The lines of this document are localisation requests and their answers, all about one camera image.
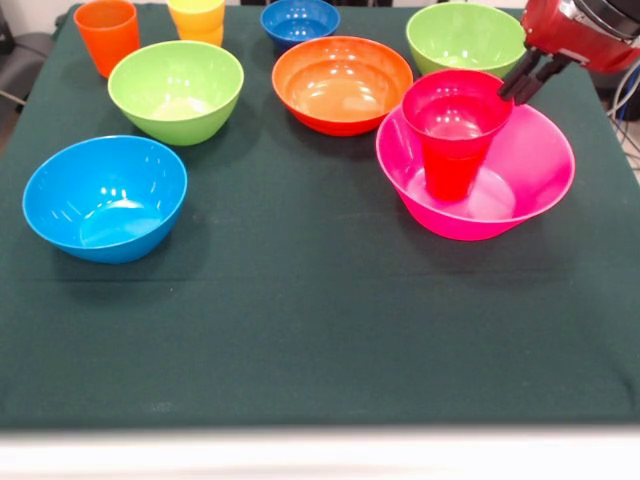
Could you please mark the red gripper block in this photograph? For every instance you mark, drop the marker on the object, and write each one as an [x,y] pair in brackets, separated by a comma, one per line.
[565,35]

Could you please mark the small crimson pink bowl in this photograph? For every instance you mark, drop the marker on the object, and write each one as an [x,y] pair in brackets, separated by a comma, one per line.
[450,100]

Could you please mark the red cup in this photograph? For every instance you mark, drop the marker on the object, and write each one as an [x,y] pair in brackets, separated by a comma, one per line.
[452,175]

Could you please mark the orange bowl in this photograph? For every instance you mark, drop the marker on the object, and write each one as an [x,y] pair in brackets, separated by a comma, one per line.
[340,85]

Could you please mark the lime green bowl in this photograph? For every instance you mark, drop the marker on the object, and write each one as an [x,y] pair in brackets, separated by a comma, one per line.
[465,40]
[175,125]

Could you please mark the large magenta bowl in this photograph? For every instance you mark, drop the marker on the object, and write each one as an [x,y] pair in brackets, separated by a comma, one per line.
[535,165]

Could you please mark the small dark blue bowl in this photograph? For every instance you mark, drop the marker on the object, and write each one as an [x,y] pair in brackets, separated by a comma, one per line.
[300,22]

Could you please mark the yellow cup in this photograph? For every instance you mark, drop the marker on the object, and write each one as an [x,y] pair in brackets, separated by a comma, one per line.
[196,15]

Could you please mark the dark green table cloth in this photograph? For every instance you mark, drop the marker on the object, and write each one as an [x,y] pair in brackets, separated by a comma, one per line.
[320,350]

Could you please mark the orange cup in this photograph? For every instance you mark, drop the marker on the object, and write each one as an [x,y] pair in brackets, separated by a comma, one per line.
[107,35]

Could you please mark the light blue bowl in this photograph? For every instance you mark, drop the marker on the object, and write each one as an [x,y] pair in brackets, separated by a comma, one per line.
[100,200]

